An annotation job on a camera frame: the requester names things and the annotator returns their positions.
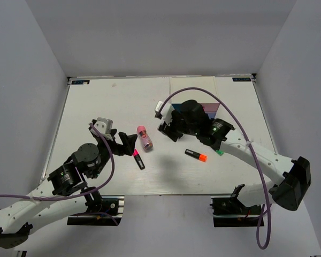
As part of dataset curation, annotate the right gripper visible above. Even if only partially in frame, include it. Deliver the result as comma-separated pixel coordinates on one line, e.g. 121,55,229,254
159,108,199,142

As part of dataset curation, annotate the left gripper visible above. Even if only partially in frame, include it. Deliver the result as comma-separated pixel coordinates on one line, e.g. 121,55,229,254
91,128,138,178

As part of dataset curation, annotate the pink cap marker bottle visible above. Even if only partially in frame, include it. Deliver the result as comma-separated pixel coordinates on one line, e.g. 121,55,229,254
137,126,153,152

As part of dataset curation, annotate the pink drawer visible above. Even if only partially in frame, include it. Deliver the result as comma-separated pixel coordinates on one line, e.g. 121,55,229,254
201,103,220,112

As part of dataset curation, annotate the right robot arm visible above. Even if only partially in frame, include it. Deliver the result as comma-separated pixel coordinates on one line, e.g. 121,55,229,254
155,100,311,211

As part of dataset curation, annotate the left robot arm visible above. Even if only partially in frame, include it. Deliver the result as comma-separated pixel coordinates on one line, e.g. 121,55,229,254
0,125,137,249

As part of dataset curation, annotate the pink highlighter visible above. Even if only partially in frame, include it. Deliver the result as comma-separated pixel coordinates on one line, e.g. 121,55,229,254
132,149,146,170

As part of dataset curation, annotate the orange highlighter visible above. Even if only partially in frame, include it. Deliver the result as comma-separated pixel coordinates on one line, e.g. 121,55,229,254
185,149,207,162

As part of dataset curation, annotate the white drawer cabinet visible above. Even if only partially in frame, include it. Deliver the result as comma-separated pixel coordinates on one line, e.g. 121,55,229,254
170,75,222,121

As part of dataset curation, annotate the green highlighter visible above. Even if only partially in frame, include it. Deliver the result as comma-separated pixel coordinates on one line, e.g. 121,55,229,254
216,150,224,156

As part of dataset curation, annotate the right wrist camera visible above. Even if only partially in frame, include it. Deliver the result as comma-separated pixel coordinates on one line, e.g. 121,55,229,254
155,101,174,125

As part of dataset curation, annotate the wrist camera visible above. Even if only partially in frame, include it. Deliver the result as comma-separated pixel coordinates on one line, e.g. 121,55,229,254
89,117,113,141
155,101,174,125

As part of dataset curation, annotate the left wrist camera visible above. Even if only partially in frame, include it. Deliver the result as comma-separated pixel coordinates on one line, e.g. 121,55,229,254
89,117,113,141

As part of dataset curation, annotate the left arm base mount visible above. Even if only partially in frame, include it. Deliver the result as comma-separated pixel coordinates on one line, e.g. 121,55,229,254
67,195,125,226

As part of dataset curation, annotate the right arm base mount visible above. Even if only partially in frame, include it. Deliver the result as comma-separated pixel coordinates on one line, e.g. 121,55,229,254
210,197,262,228

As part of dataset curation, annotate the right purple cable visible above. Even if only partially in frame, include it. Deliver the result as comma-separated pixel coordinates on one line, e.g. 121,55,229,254
160,87,273,250

